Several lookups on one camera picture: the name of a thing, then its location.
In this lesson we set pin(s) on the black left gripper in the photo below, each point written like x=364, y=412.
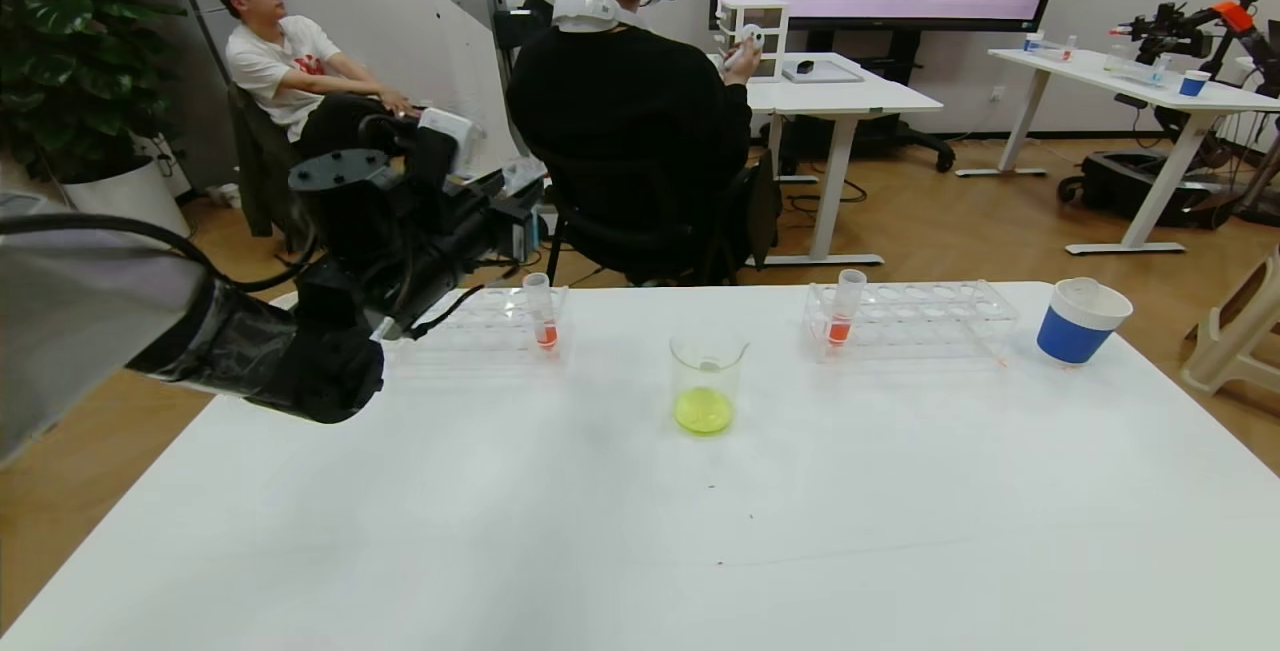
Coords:
x=440, y=231

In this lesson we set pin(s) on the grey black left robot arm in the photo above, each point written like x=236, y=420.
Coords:
x=150, y=331

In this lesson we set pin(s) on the black orange robot arm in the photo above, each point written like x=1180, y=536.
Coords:
x=1190, y=26

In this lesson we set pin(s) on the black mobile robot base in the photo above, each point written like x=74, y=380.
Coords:
x=1140, y=191

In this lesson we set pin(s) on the clear acrylic test tube rack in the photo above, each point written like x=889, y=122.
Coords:
x=490, y=321
x=930, y=326

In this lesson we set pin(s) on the red pigment test tube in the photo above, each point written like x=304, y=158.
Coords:
x=544, y=321
x=842, y=316

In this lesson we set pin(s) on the clear glass beaker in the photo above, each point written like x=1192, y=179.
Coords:
x=706, y=391

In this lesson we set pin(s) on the black office chair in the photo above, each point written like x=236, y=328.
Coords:
x=650, y=231

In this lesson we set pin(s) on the person in black sweater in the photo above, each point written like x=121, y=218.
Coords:
x=630, y=121

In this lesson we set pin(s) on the white robot tower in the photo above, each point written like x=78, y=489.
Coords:
x=475, y=31

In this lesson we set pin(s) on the white neck band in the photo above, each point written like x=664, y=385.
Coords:
x=590, y=9

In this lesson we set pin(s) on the dark green jacket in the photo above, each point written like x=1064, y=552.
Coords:
x=258, y=161

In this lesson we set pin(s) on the person in white shirt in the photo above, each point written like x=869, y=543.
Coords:
x=280, y=61

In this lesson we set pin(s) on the white handheld controller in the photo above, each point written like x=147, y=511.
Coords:
x=745, y=43

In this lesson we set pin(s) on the white drawer organizer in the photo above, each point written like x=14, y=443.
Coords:
x=765, y=16

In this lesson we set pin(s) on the grey tablet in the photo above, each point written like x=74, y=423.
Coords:
x=822, y=74

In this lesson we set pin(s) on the white desk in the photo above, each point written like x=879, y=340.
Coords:
x=850, y=101
x=1130, y=96

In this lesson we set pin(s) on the black display stand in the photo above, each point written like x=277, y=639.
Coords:
x=880, y=131

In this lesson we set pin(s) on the green leafy plant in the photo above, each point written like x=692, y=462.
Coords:
x=70, y=51

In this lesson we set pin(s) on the blue white paper cup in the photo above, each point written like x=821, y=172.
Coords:
x=1072, y=336

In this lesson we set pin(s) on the small blue cup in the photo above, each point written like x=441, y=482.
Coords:
x=1191, y=84

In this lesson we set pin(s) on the beige plastic stool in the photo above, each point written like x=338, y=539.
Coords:
x=1240, y=331

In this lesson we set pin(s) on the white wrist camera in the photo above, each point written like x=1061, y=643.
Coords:
x=452, y=141

